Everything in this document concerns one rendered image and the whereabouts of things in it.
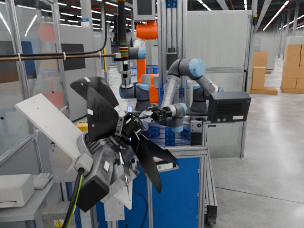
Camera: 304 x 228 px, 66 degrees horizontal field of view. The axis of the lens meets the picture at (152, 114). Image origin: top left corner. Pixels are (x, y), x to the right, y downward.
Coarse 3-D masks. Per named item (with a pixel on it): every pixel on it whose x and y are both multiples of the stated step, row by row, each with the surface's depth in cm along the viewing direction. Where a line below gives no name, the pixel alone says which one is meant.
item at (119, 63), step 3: (117, 54) 113; (120, 54) 114; (114, 57) 114; (117, 57) 113; (120, 57) 114; (114, 60) 116; (117, 60) 114; (120, 60) 114; (117, 63) 116; (120, 63) 115; (117, 66) 117; (120, 66) 115; (117, 69) 118; (120, 69) 116; (120, 72) 117; (123, 72) 116; (126, 72) 116; (129, 72) 117
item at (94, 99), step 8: (88, 88) 90; (88, 96) 88; (96, 96) 93; (88, 104) 86; (96, 104) 91; (104, 104) 97; (96, 112) 90; (104, 112) 95; (112, 112) 101; (88, 120) 85; (96, 120) 90; (104, 120) 95; (112, 120) 101; (88, 128) 84; (96, 128) 89; (104, 128) 96; (112, 128) 102; (96, 136) 89; (104, 136) 96
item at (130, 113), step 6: (126, 114) 114; (132, 114) 119; (126, 120) 112; (132, 120) 111; (138, 120) 119; (126, 126) 111; (132, 126) 111; (138, 126) 112; (144, 126) 119; (126, 132) 112; (132, 132) 112; (138, 132) 114; (120, 138) 112; (126, 138) 115; (126, 144) 114
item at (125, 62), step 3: (123, 57) 116; (126, 57) 116; (123, 60) 116; (126, 60) 117; (123, 63) 117; (126, 63) 117; (123, 66) 117; (126, 66) 117; (123, 69) 118; (126, 69) 118; (123, 75) 119; (126, 75) 119
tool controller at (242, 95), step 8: (216, 96) 160; (224, 96) 160; (232, 96) 160; (240, 96) 159; (248, 96) 159; (216, 104) 158; (224, 104) 158; (232, 104) 159; (240, 104) 159; (248, 104) 160; (208, 112) 171; (216, 112) 161; (224, 112) 161; (232, 112) 162; (240, 112) 162; (216, 120) 165; (224, 120) 163; (232, 120) 166; (240, 120) 166
